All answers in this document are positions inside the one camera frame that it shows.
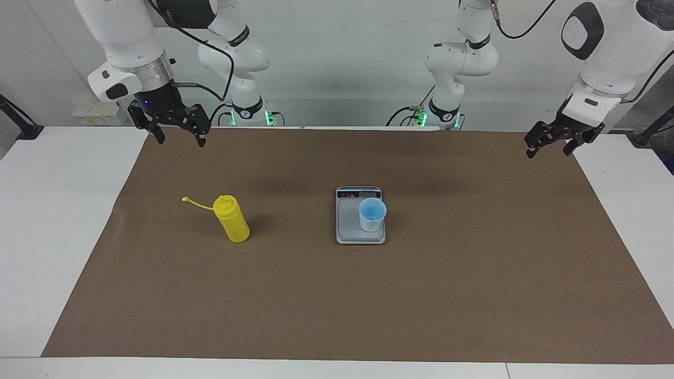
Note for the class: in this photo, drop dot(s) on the light blue plastic cup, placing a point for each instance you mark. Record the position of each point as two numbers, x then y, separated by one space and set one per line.
371 223

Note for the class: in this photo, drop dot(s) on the black clamp stand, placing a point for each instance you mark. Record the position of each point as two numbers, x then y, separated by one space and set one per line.
642 138
29 130

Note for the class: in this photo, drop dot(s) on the brown table mat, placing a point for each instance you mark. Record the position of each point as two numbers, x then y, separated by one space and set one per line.
316 295

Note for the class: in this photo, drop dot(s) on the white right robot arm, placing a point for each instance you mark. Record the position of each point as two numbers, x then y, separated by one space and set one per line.
121 31

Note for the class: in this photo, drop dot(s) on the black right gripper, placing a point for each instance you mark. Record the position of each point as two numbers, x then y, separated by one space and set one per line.
158 105

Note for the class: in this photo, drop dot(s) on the silver digital kitchen scale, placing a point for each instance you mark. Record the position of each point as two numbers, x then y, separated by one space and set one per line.
347 221

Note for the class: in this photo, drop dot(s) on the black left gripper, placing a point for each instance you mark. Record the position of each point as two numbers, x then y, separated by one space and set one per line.
571 128

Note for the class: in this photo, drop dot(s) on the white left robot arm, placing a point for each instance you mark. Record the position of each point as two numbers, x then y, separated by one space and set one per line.
458 58

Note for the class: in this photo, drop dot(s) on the yellow squeeze bottle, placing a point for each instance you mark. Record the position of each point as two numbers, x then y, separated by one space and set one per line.
234 223

